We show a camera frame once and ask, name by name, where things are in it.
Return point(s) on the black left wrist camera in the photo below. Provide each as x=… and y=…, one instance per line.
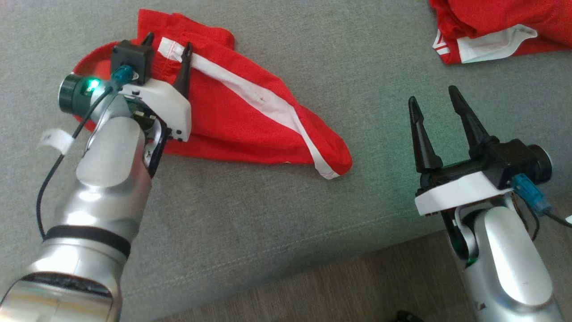
x=132, y=56

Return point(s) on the red basketball jersey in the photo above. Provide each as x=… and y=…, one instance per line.
x=491, y=13

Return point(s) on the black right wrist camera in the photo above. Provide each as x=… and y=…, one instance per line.
x=518, y=161

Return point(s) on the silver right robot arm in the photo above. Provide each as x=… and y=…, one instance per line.
x=505, y=268

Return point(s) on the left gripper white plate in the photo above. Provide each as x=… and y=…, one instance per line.
x=165, y=105

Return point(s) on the red shorts with white stripe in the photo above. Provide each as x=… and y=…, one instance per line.
x=223, y=116

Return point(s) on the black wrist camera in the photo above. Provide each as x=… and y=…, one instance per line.
x=518, y=161
x=132, y=56

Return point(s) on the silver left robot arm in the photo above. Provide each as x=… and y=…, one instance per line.
x=98, y=201

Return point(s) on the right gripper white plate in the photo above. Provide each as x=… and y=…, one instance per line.
x=456, y=194

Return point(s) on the grey fabric sofa seat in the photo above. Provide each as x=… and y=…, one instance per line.
x=268, y=214

